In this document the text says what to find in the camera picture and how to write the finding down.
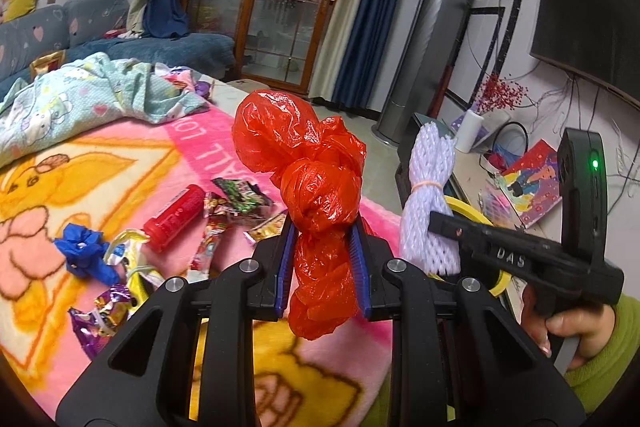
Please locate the gold box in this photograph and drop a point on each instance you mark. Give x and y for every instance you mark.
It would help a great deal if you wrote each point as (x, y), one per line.
(47, 62)

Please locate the blue sofa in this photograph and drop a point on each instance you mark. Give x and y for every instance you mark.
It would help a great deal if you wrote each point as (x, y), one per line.
(190, 49)

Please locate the red berry branches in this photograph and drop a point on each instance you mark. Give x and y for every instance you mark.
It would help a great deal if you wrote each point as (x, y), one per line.
(500, 92)

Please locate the white ribbed vase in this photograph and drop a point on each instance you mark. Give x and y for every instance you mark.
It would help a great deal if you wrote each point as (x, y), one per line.
(469, 132)

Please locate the yellow cushion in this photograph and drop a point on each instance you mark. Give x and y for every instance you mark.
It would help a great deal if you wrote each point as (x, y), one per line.
(20, 4)

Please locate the red snack wrapper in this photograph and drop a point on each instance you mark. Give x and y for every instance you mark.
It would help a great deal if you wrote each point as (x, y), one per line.
(212, 237)

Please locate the person's right hand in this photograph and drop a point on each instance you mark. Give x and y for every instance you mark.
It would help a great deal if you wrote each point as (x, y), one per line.
(585, 322)

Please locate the purple foil wrapper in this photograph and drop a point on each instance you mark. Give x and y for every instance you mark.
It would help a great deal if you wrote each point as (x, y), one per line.
(100, 317)

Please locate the pink printed blanket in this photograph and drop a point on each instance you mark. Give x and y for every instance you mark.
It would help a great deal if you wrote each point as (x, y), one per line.
(65, 187)

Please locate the dark green snack wrapper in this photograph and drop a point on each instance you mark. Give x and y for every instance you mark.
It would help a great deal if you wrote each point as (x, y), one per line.
(240, 197)

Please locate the white-topped coffee table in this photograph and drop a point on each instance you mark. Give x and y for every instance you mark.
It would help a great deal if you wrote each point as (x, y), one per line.
(227, 96)

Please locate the silver tower air conditioner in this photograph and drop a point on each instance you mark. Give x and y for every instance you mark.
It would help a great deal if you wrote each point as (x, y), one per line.
(425, 32)

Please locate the colourful painting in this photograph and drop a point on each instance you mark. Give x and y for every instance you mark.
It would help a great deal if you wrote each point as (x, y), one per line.
(535, 187)

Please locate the red plastic bottle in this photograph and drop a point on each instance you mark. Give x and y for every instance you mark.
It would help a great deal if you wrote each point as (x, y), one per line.
(172, 217)

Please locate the wooden glass door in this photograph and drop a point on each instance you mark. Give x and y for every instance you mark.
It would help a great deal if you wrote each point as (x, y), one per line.
(280, 7)

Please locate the small red bag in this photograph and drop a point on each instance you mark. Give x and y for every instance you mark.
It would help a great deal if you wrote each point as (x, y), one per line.
(497, 159)

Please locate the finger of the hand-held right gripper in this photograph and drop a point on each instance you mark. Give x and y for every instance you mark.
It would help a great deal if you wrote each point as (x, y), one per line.
(460, 234)

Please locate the red plastic bag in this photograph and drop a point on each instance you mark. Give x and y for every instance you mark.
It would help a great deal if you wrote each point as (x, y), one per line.
(310, 187)

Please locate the pink bead box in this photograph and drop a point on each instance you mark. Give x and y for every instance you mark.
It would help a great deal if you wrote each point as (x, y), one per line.
(495, 202)

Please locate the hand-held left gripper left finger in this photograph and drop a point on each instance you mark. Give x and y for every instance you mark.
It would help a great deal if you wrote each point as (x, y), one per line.
(286, 267)

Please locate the black television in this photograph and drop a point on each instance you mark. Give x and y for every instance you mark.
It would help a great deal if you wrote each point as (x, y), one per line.
(590, 7)

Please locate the light blue printed cloth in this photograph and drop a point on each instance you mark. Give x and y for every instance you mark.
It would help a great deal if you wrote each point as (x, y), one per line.
(75, 92)

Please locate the white foam net bundle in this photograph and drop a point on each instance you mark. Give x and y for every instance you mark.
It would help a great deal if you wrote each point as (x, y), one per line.
(430, 157)

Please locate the person's right forearm green sleeve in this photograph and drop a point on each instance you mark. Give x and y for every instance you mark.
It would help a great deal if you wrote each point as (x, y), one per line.
(615, 367)

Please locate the purple cloth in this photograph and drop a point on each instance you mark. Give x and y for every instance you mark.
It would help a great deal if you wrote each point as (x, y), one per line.
(202, 87)

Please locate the yellow-rimmed black bin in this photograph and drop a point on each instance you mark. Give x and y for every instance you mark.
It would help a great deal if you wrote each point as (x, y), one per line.
(475, 209)

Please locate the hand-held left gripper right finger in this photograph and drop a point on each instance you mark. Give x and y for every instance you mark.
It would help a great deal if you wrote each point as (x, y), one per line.
(359, 267)

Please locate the small yellow snack wrapper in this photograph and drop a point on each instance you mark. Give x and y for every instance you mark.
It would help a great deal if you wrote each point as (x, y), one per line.
(265, 227)

